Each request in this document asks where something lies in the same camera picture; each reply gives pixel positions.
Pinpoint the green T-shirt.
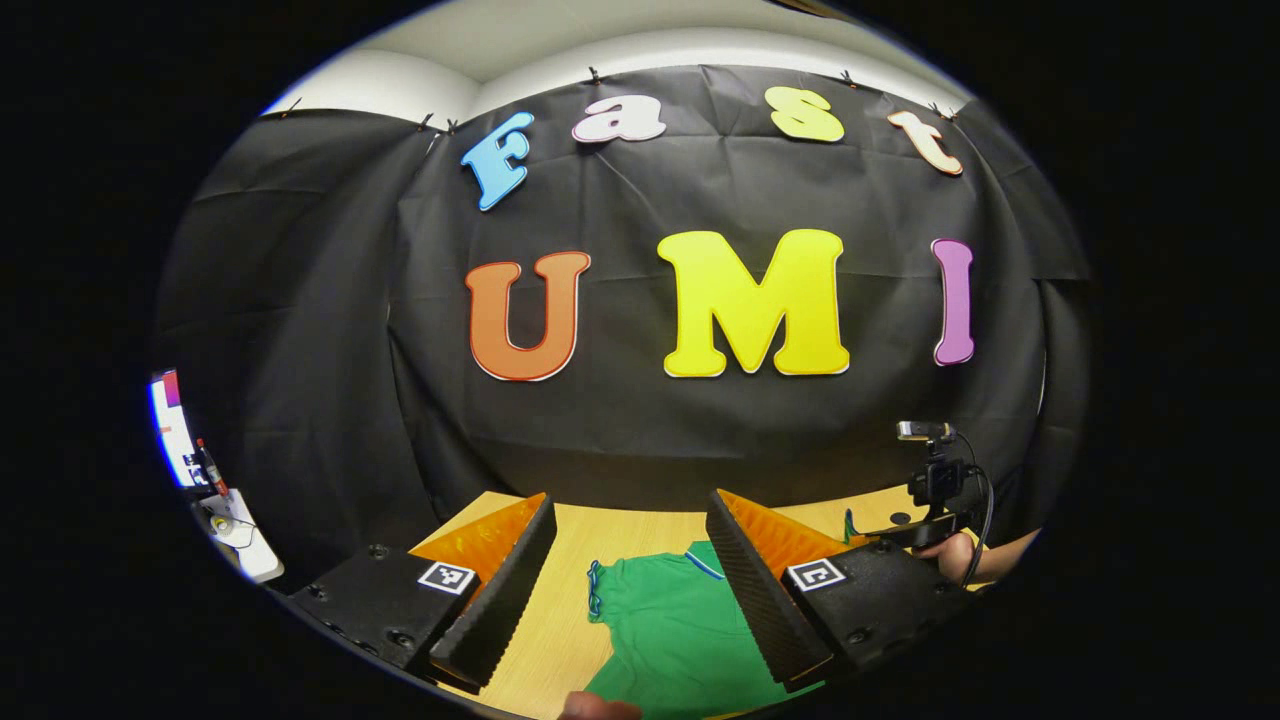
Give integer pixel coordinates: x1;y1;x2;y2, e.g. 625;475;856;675
585;508;866;720

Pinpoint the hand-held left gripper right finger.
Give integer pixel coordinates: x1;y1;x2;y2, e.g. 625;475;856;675
705;489;976;694

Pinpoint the black backdrop cloth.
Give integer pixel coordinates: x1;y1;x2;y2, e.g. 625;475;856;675
155;65;1096;591

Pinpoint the black camera cable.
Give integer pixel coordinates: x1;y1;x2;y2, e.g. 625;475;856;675
945;430;998;589

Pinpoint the computer monitor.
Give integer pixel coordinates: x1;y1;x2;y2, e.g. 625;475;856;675
148;368;204;491

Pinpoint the red black hand tool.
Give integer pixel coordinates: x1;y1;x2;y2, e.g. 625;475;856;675
195;437;231;499

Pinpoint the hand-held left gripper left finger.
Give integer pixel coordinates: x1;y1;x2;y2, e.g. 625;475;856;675
285;492;558;693

